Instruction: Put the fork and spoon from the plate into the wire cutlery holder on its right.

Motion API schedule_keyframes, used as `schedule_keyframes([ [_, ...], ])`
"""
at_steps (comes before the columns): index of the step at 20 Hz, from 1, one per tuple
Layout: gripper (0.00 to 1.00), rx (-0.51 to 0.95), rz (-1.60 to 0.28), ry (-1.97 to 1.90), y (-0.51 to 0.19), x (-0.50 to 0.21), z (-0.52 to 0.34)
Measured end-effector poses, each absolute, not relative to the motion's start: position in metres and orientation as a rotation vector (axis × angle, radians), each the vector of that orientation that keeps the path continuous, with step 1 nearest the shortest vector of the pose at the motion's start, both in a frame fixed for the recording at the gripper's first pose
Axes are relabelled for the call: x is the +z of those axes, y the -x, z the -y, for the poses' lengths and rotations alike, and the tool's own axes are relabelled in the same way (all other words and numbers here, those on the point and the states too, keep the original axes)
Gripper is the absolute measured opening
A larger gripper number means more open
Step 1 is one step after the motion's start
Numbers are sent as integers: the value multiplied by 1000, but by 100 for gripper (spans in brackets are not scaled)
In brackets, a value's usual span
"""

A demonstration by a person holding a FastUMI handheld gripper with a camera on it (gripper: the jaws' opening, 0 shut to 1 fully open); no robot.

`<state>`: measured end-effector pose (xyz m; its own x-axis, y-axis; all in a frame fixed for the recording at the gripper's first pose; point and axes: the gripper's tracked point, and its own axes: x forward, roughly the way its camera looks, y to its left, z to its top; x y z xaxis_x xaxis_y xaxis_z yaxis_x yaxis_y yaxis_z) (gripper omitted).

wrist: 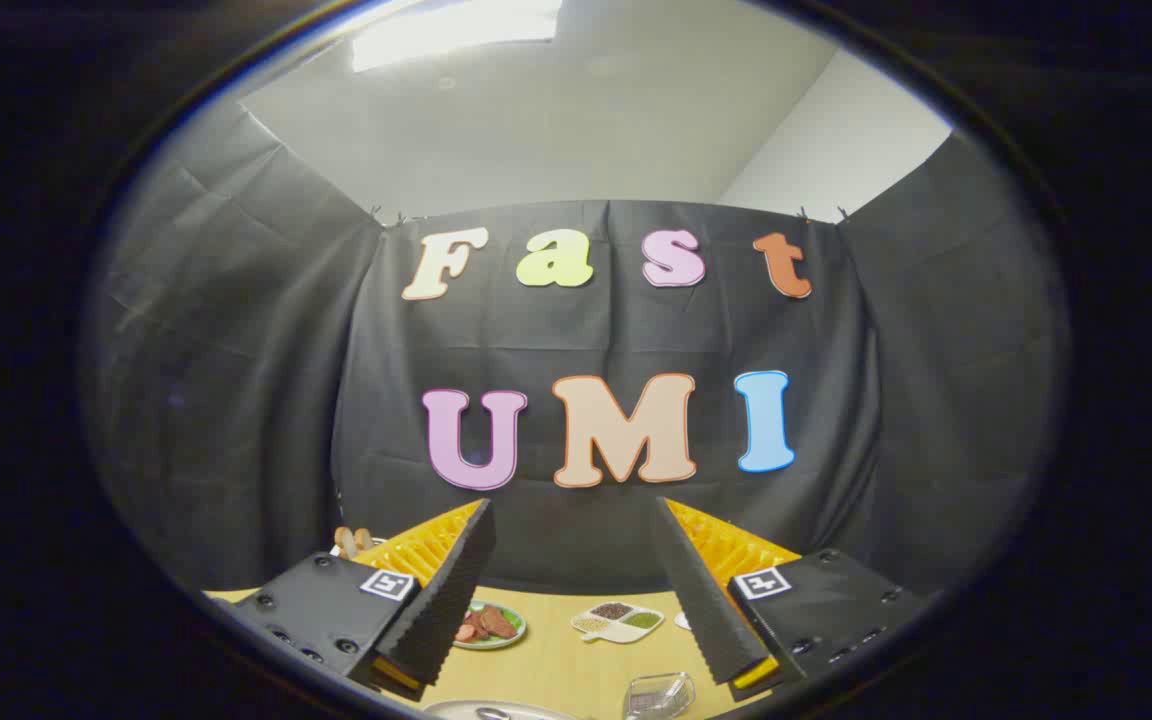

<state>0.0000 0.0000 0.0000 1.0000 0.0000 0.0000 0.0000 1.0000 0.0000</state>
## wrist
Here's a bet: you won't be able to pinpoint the large white plate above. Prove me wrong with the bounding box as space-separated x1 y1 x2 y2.
423 699 577 720

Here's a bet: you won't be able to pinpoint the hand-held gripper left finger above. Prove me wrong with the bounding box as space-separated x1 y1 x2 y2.
206 497 497 701

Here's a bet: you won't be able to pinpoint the white divided dish with beans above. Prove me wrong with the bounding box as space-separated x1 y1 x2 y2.
570 601 665 644

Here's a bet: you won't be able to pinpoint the pale green plate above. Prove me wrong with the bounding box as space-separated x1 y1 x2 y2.
452 600 528 652

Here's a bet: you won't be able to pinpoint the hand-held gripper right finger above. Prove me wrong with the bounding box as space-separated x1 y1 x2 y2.
653 497 937 701

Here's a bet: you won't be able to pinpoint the metal wire cutlery basket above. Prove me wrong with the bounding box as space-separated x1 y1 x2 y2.
623 672 697 720

